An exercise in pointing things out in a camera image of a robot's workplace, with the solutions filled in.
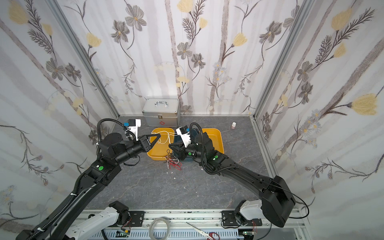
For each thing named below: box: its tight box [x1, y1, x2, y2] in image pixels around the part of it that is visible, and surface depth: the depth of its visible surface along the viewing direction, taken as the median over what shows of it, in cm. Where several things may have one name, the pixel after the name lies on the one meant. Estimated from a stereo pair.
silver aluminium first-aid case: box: [142, 98, 181, 129], surface depth 110 cm
